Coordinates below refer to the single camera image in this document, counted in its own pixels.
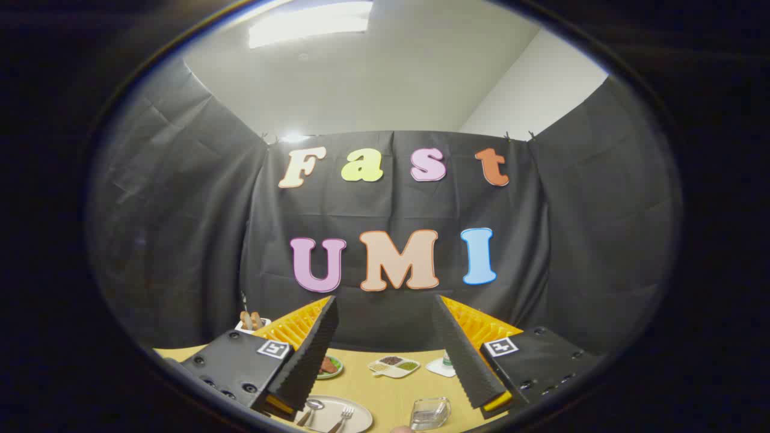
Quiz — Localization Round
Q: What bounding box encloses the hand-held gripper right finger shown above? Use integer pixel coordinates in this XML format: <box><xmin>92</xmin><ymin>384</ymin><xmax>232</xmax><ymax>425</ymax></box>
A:
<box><xmin>431</xmin><ymin>293</ymin><xmax>602</xmax><ymax>420</ymax></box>

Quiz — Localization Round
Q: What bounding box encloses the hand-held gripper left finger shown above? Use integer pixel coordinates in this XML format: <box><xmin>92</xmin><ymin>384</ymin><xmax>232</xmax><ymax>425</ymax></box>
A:
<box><xmin>164</xmin><ymin>295</ymin><xmax>339</xmax><ymax>420</ymax></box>

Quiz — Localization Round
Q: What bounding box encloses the wooden handled metal spoon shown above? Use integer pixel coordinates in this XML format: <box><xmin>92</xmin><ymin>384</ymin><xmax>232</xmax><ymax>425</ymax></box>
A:
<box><xmin>297</xmin><ymin>399</ymin><xmax>325</xmax><ymax>428</ymax></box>

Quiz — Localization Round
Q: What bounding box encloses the wooden handled metal fork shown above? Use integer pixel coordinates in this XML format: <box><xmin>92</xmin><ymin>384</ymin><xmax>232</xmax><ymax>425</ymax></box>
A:
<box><xmin>328</xmin><ymin>406</ymin><xmax>354</xmax><ymax>433</ymax></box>

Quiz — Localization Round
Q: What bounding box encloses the white divided condiment dish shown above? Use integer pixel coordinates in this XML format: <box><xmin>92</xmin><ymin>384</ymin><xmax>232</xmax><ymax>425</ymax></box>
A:
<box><xmin>368</xmin><ymin>355</ymin><xmax>421</xmax><ymax>379</ymax></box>

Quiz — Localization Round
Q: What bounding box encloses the large white plate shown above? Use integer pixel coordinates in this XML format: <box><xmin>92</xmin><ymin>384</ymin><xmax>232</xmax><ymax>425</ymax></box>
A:
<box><xmin>295</xmin><ymin>395</ymin><xmax>374</xmax><ymax>433</ymax></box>

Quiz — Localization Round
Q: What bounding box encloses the black backdrop cloth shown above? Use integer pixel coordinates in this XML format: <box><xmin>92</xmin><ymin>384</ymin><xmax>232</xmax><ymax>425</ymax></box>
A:
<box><xmin>90</xmin><ymin>57</ymin><xmax>683</xmax><ymax>361</ymax></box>

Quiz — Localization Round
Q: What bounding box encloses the metal wire cutlery rack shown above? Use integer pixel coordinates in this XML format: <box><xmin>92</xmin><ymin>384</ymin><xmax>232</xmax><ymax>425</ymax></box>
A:
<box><xmin>410</xmin><ymin>397</ymin><xmax>452</xmax><ymax>431</ymax></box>

